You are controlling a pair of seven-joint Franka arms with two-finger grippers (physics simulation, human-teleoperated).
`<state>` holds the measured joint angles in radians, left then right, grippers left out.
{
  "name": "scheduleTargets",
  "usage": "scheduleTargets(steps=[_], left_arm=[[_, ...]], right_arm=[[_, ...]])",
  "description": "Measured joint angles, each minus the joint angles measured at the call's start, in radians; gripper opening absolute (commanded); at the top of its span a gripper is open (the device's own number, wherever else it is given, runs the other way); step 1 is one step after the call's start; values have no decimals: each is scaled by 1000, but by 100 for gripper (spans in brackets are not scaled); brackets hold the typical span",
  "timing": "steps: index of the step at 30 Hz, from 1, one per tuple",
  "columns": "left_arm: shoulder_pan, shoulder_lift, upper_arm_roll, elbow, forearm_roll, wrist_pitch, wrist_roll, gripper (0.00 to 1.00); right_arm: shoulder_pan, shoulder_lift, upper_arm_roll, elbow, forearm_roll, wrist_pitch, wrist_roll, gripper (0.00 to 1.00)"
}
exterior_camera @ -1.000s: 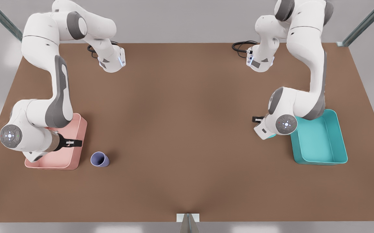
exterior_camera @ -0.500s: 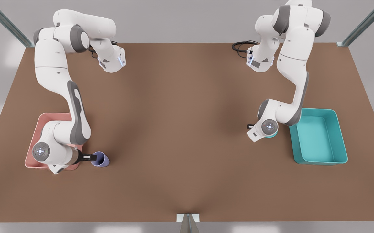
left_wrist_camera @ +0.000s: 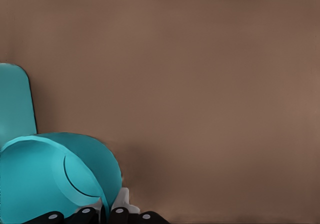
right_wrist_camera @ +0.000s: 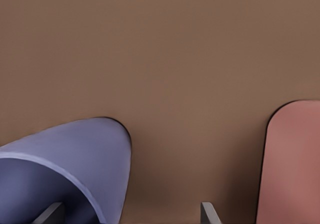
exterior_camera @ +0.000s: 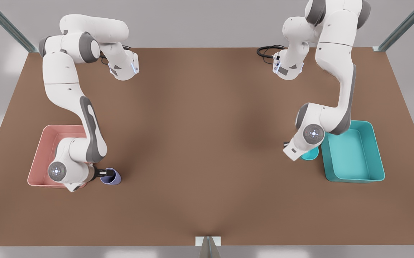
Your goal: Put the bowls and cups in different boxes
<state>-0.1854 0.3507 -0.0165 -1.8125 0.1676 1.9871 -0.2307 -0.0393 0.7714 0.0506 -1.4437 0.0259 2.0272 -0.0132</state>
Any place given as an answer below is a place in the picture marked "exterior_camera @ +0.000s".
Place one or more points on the lavender cup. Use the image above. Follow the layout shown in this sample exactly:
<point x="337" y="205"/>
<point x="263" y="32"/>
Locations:
<point x="113" y="177"/>

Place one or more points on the turquoise bowl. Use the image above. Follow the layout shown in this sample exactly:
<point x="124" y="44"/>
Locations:
<point x="311" y="153"/>

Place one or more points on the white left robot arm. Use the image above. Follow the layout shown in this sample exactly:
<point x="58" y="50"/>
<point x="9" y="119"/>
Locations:
<point x="336" y="71"/>

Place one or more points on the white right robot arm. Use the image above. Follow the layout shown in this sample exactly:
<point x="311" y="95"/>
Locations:
<point x="69" y="89"/>

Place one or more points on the pink box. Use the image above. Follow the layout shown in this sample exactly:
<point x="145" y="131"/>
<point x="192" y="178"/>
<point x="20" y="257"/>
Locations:
<point x="46" y="150"/>

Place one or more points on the teal box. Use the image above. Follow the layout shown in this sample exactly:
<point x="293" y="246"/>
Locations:
<point x="352" y="152"/>

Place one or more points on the silver frame post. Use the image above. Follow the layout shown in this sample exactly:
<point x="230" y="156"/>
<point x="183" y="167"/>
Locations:
<point x="8" y="25"/>
<point x="207" y="247"/>
<point x="404" y="25"/>

